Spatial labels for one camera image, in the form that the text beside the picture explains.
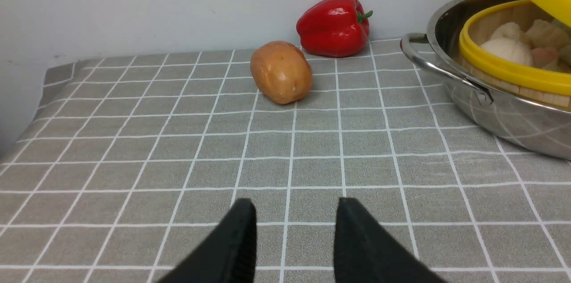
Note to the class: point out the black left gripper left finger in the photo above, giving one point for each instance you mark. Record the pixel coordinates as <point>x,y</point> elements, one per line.
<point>227,255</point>

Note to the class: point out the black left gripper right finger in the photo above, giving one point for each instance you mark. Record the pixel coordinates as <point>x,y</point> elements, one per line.
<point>364,252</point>

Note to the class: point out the yellow-rimmed bamboo steamer basket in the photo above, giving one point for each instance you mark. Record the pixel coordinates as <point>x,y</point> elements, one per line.
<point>550,85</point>

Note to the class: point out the grey white-checked tablecloth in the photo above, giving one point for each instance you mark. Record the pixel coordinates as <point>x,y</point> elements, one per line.
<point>130,162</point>

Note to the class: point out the brown potato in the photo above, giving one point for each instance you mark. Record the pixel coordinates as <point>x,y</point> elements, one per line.
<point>281,72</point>

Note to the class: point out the red bell pepper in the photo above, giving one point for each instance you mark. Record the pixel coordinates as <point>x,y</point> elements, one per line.
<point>334,28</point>

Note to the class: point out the white round bun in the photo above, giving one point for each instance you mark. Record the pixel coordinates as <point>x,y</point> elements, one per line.
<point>509,49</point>

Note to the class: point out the pink dumpling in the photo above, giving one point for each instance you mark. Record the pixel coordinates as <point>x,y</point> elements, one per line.
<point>544,56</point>

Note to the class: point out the white dumpling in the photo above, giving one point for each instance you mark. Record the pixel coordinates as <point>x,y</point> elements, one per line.
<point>543,34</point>

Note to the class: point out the stainless steel two-handled pot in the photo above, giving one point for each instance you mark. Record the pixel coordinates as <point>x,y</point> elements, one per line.
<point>526,123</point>

